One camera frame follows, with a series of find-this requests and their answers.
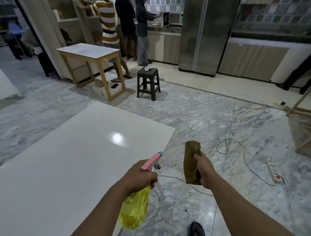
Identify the person's right hand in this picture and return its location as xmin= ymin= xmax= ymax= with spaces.
xmin=194 ymin=154 xmax=217 ymax=190

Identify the person's left hand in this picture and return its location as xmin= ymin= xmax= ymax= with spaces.
xmin=122 ymin=159 xmax=158 ymax=195

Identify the brown cleaning cloth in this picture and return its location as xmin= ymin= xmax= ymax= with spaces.
xmin=183 ymin=141 xmax=203 ymax=186

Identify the yellow spray bottle pink nozzle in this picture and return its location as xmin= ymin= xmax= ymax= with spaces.
xmin=118 ymin=151 xmax=164 ymax=229

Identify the person's right forearm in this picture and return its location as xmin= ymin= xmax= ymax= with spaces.
xmin=207 ymin=176 xmax=295 ymax=236

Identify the person's left forearm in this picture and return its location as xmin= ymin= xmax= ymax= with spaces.
xmin=69 ymin=177 xmax=136 ymax=236

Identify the person's black shoe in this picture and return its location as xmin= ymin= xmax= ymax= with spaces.
xmin=190 ymin=221 xmax=205 ymax=236

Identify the white power strip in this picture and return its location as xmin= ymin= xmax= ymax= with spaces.
xmin=265 ymin=159 xmax=284 ymax=183

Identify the large white table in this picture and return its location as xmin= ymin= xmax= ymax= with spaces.
xmin=0 ymin=101 xmax=176 ymax=236

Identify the dark plastic stool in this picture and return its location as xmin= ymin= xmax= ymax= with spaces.
xmin=137 ymin=67 xmax=161 ymax=101

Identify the small cardboard box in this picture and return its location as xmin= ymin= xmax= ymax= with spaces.
xmin=92 ymin=79 xmax=110 ymax=97

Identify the beige base cabinet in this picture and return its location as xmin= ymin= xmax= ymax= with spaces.
xmin=217 ymin=37 xmax=311 ymax=82

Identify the kitchen counter cabinet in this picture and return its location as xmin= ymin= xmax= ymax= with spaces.
xmin=145 ymin=24 xmax=183 ymax=65

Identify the stainless steel refrigerator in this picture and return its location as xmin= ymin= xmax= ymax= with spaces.
xmin=178 ymin=0 xmax=240 ymax=76

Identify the small wooden white-top table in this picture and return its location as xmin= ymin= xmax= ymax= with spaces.
xmin=56 ymin=43 xmax=126 ymax=102

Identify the blue plastic chair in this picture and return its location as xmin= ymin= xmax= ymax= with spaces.
xmin=5 ymin=22 xmax=33 ymax=60

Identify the white cable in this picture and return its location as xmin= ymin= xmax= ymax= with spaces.
xmin=146 ymin=105 xmax=294 ymax=236

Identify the wooden frame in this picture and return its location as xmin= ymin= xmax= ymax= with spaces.
xmin=286 ymin=86 xmax=311 ymax=158

